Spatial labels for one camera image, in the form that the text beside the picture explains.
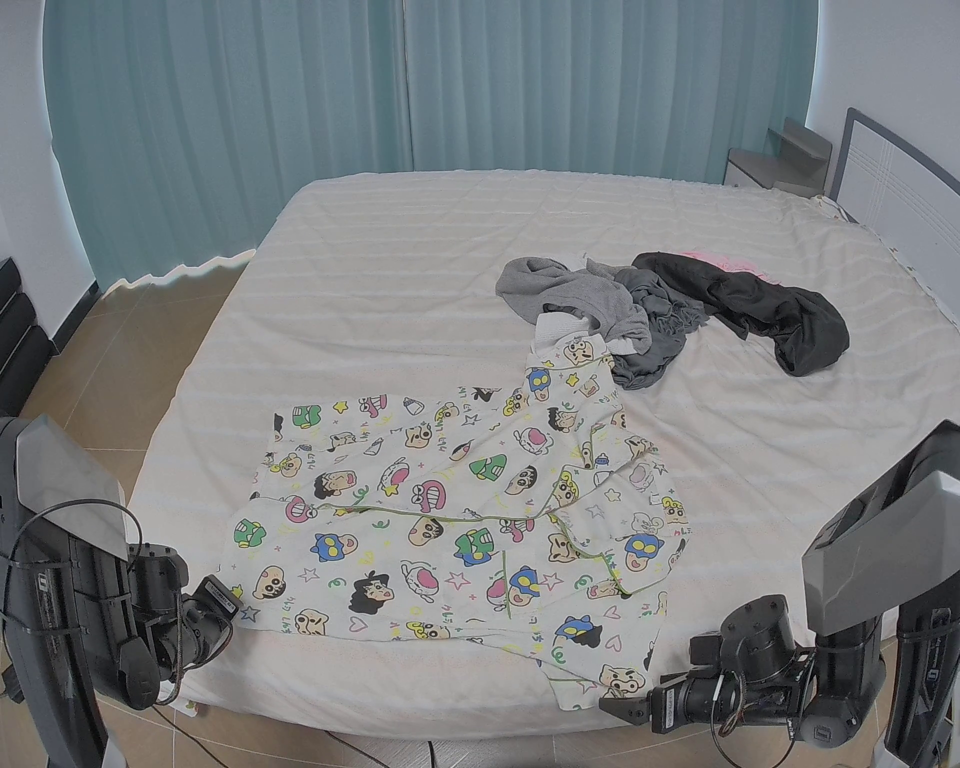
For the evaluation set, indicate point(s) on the white printed pyjama top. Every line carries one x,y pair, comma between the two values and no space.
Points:
450,525

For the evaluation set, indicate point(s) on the blue-green curtain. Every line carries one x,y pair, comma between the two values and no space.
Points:
225,135
600,82

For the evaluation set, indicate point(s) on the black garment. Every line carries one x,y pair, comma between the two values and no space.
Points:
780,315

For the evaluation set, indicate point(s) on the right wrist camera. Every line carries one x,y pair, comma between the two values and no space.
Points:
705,651

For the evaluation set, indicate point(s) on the bed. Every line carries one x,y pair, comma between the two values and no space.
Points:
390,285

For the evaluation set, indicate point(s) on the white garment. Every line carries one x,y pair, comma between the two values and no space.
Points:
559,330

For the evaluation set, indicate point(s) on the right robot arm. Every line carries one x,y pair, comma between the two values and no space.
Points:
855,570

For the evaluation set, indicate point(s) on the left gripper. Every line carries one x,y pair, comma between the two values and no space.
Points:
210,615

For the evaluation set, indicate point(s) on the grey bedside table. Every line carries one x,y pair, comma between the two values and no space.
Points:
780,161

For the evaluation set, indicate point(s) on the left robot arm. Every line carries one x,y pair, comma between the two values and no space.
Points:
67,622

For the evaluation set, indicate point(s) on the light grey knit garment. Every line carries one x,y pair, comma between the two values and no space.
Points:
577,296

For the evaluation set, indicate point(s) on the pink garment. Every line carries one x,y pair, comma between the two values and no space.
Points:
731,261

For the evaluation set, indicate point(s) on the black padded bench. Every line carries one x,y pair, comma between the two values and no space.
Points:
19,352

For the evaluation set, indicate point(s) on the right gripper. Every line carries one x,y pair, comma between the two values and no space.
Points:
690,705

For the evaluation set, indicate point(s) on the dark grey garment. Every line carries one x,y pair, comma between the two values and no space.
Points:
660,345

